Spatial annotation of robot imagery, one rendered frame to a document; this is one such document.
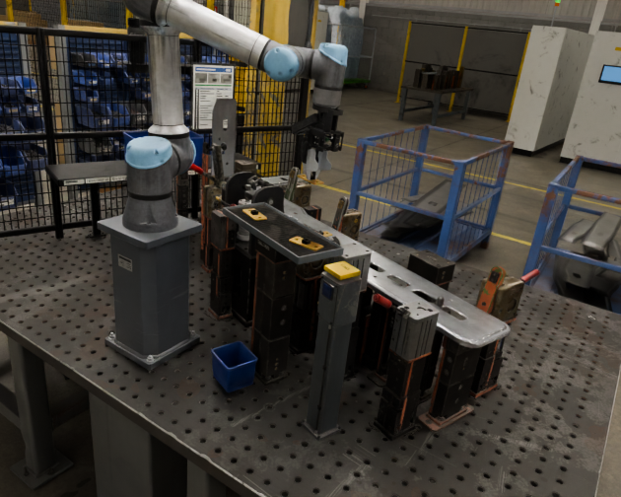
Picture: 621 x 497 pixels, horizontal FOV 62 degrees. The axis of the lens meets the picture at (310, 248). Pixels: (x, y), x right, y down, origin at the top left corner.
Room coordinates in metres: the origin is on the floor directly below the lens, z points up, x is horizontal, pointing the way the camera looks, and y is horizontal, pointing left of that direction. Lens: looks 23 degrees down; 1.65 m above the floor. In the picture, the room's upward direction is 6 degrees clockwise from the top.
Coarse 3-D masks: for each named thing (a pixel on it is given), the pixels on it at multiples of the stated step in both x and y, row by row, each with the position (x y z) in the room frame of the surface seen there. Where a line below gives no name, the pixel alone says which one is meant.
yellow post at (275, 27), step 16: (272, 0) 2.76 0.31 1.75; (288, 0) 2.80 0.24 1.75; (272, 16) 2.76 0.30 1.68; (288, 16) 2.81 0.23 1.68; (272, 32) 2.75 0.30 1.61; (272, 80) 2.76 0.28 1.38; (272, 96) 2.76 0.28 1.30; (272, 144) 2.77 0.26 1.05; (272, 160) 2.78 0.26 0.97; (256, 176) 2.80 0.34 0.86
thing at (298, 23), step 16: (256, 0) 4.73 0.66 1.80; (304, 0) 5.40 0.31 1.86; (256, 16) 4.75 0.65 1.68; (304, 16) 5.42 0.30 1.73; (256, 32) 4.76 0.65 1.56; (288, 32) 5.20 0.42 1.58; (304, 32) 5.44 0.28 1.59; (256, 80) 4.83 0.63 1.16; (288, 80) 5.27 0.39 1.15; (288, 96) 5.29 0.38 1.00; (256, 112) 4.88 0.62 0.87; (288, 144) 5.37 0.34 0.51
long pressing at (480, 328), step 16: (288, 208) 1.91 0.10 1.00; (304, 224) 1.76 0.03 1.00; (320, 224) 1.77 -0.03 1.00; (352, 240) 1.65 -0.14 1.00; (384, 256) 1.54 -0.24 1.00; (384, 272) 1.42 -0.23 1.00; (400, 272) 1.43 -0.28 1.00; (384, 288) 1.31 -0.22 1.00; (400, 288) 1.32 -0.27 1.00; (416, 288) 1.33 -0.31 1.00; (432, 288) 1.34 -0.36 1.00; (400, 304) 1.23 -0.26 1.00; (432, 304) 1.25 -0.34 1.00; (448, 304) 1.26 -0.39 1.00; (464, 304) 1.27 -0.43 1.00; (448, 320) 1.17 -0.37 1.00; (464, 320) 1.18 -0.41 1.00; (480, 320) 1.18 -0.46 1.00; (496, 320) 1.19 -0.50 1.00; (448, 336) 1.11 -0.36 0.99; (464, 336) 1.10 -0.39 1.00; (480, 336) 1.11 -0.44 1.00; (496, 336) 1.12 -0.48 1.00
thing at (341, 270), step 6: (330, 264) 1.08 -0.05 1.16; (336, 264) 1.09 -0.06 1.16; (342, 264) 1.09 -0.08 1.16; (348, 264) 1.09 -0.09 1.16; (330, 270) 1.06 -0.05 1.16; (336, 270) 1.05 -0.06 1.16; (342, 270) 1.06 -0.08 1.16; (348, 270) 1.06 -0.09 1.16; (354, 270) 1.06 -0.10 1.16; (336, 276) 1.04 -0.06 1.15; (342, 276) 1.03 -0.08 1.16; (348, 276) 1.04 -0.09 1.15
